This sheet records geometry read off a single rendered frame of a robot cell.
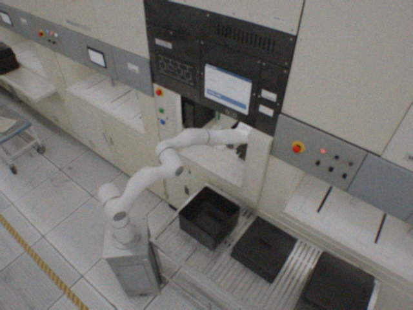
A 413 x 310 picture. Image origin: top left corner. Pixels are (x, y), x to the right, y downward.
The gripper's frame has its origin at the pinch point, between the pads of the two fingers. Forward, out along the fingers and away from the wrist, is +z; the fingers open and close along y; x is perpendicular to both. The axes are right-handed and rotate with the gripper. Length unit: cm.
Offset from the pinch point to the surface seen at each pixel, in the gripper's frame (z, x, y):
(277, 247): -58, -34, 51
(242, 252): -72, -34, 36
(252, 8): -30, 82, 5
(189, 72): -30, 39, -30
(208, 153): -17.3, -33.4, -24.4
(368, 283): -59, -19, 100
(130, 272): -111, -70, -24
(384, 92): -31, 65, 65
